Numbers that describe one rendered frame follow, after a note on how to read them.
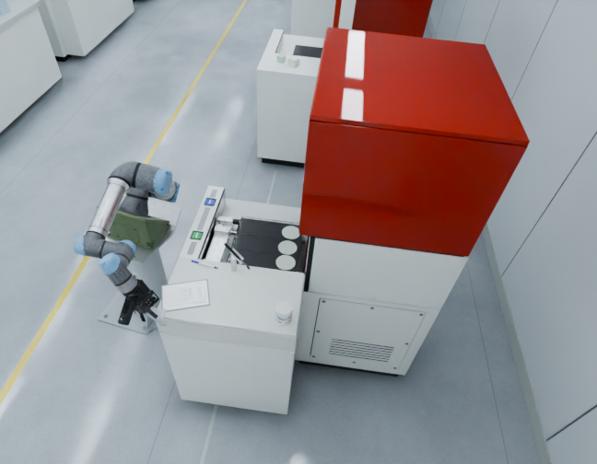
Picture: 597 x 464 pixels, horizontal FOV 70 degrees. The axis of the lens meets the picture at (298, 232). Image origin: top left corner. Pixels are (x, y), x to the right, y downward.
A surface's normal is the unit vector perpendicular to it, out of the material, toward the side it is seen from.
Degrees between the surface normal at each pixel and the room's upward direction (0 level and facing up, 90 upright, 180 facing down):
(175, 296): 0
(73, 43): 90
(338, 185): 90
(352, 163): 90
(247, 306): 0
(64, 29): 90
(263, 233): 0
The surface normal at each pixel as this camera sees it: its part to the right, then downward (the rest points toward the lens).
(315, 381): 0.07, -0.69
